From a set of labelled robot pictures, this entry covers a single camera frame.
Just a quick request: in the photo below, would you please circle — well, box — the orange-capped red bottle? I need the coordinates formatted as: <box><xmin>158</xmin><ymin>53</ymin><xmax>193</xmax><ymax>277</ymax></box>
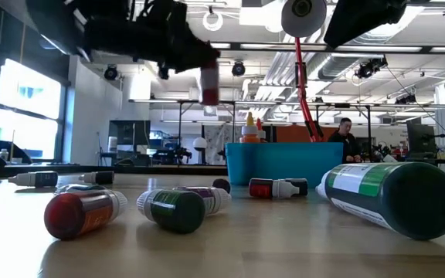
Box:
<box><xmin>200</xmin><ymin>60</ymin><xmax>220</xmax><ymax>107</ymax></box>

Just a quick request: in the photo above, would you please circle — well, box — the large window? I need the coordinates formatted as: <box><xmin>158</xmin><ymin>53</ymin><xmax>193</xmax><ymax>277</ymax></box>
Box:
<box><xmin>0</xmin><ymin>57</ymin><xmax>63</xmax><ymax>142</ymax></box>

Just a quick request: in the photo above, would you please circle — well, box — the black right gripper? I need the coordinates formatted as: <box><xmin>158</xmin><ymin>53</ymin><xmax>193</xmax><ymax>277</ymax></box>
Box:
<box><xmin>323</xmin><ymin>0</ymin><xmax>409</xmax><ymax>49</ymax></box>

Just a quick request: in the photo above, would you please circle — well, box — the black background cabinet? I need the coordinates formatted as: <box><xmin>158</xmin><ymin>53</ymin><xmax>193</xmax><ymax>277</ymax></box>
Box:
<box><xmin>108</xmin><ymin>119</ymin><xmax>152</xmax><ymax>167</ymax></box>

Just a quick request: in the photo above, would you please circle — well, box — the black aluminium table frame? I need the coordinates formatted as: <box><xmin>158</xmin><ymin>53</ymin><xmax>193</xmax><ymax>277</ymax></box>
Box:
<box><xmin>0</xmin><ymin>164</ymin><xmax>228</xmax><ymax>178</ymax></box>

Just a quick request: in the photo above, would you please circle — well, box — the yellow-capped orange coloring bottle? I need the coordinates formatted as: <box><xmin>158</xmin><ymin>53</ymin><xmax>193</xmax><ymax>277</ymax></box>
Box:
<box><xmin>239</xmin><ymin>111</ymin><xmax>261</xmax><ymax>144</ymax></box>

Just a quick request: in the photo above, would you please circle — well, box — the small dark dropper bottle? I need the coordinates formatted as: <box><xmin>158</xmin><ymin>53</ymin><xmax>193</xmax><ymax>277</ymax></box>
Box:
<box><xmin>212</xmin><ymin>178</ymin><xmax>232</xmax><ymax>195</ymax></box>

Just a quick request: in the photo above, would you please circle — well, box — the small purple dropper bottle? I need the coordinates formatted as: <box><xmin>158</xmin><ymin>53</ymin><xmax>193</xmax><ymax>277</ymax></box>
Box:
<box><xmin>174</xmin><ymin>185</ymin><xmax>233</xmax><ymax>216</ymax></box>

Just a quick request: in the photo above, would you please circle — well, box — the white ring light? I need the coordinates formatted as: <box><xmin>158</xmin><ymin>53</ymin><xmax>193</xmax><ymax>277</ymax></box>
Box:
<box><xmin>202</xmin><ymin>9</ymin><xmax>224</xmax><ymax>32</ymax></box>

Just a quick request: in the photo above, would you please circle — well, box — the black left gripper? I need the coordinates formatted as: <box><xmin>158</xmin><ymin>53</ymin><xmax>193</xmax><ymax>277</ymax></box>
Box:
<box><xmin>129</xmin><ymin>0</ymin><xmax>220</xmax><ymax>73</ymax></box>

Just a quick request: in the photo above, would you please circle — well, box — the small black dropper bottle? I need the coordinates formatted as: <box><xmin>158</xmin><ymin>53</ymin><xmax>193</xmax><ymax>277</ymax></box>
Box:
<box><xmin>8</xmin><ymin>171</ymin><xmax>59</xmax><ymax>188</ymax></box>
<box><xmin>78</xmin><ymin>171</ymin><xmax>115</xmax><ymax>185</ymax></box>
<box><xmin>284</xmin><ymin>178</ymin><xmax>309</xmax><ymax>196</ymax></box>

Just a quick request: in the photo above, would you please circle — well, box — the person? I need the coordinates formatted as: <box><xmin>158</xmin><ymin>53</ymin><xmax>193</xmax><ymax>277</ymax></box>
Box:
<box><xmin>327</xmin><ymin>117</ymin><xmax>362</xmax><ymax>164</ymax></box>

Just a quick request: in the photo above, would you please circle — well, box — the black ceiling-mounted device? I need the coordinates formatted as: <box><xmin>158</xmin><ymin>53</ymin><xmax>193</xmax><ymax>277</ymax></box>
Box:
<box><xmin>353</xmin><ymin>56</ymin><xmax>389</xmax><ymax>80</ymax></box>

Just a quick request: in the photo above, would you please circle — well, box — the red-capped dark red bottle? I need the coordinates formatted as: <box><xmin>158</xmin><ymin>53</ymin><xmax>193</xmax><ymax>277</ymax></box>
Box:
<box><xmin>256</xmin><ymin>117</ymin><xmax>268</xmax><ymax>144</ymax></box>

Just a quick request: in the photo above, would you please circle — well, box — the red desk lamp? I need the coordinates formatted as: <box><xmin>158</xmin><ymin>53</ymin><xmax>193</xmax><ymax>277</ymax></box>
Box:
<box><xmin>280</xmin><ymin>0</ymin><xmax>328</xmax><ymax>143</ymax></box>

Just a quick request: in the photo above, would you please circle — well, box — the black background monitor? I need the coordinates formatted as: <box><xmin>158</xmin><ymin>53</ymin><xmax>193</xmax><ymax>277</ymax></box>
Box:
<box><xmin>406</xmin><ymin>117</ymin><xmax>437</xmax><ymax>155</ymax></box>

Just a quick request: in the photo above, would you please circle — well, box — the teal plastic bin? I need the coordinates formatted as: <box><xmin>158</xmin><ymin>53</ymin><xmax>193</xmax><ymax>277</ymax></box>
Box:
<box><xmin>225</xmin><ymin>141</ymin><xmax>345</xmax><ymax>188</ymax></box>

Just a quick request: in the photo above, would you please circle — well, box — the small green dropper bottle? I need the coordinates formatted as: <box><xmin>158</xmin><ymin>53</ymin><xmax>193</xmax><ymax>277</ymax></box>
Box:
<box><xmin>136</xmin><ymin>188</ymin><xmax>207</xmax><ymax>235</ymax></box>

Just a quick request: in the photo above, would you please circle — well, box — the small red dropper bottle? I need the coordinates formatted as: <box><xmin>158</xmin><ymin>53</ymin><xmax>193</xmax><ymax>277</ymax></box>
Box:
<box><xmin>248</xmin><ymin>178</ymin><xmax>301</xmax><ymax>200</ymax></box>
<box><xmin>43</xmin><ymin>188</ymin><xmax>128</xmax><ymax>241</ymax></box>

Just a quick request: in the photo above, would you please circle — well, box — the large green coloring bottle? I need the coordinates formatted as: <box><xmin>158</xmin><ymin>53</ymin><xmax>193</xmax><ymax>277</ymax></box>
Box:
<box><xmin>314</xmin><ymin>161</ymin><xmax>445</xmax><ymax>241</ymax></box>

